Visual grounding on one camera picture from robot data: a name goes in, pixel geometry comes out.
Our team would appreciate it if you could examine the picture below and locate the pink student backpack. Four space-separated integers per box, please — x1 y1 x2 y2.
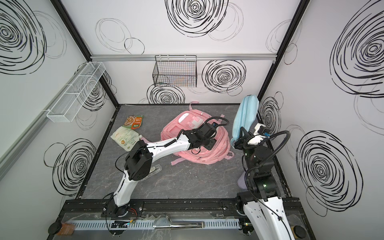
142 106 235 166

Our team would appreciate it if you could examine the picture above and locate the light blue pencil pouch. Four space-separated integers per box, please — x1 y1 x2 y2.
230 95 260 148

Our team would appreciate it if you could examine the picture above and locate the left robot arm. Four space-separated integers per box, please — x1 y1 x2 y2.
113 122 219 208

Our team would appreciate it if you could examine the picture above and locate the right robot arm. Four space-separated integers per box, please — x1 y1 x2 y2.
234 124 294 240

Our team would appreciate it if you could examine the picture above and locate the lilac glasses case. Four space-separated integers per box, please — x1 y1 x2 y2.
237 176 247 190

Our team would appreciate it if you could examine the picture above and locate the clear plastic packet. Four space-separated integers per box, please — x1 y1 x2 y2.
143 165 162 180

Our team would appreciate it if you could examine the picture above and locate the orange green food packet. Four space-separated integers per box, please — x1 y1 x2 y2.
123 115 144 130

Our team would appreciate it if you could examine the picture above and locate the white green spout pouch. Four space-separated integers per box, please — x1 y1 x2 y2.
111 127 142 152

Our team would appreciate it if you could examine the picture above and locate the yellow black button box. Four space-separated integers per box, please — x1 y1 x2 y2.
291 225 307 239

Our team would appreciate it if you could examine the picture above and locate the brown black button box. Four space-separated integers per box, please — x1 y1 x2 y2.
48 222 76 236

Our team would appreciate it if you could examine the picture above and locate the black wire wall basket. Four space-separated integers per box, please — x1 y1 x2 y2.
152 55 198 88

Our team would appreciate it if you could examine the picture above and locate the white slotted cable duct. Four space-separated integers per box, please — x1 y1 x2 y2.
68 217 241 231

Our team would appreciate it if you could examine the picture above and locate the white mesh wall shelf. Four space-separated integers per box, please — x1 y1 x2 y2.
47 62 106 123

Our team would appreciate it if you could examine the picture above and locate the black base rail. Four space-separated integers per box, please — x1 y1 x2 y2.
59 197 304 217

